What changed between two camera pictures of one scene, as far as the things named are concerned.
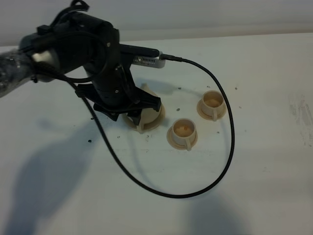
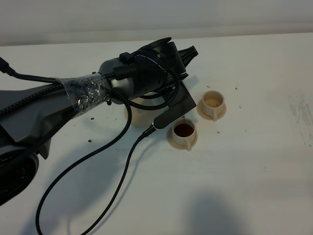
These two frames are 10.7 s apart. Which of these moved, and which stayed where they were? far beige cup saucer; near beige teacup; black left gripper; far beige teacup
Moved: black left gripper
Stayed: near beige teacup; far beige cup saucer; far beige teacup
